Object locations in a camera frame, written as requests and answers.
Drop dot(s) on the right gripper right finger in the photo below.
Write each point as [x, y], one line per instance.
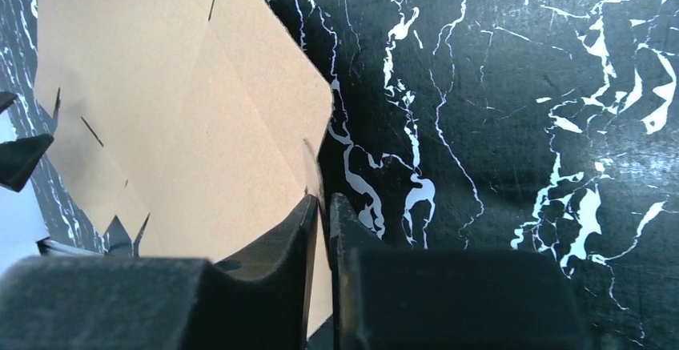
[390, 298]

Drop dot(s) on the brown cardboard box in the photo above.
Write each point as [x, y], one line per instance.
[199, 120]

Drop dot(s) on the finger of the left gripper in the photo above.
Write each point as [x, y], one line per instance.
[20, 157]
[6, 100]

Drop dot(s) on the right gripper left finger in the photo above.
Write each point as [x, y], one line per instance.
[256, 298]

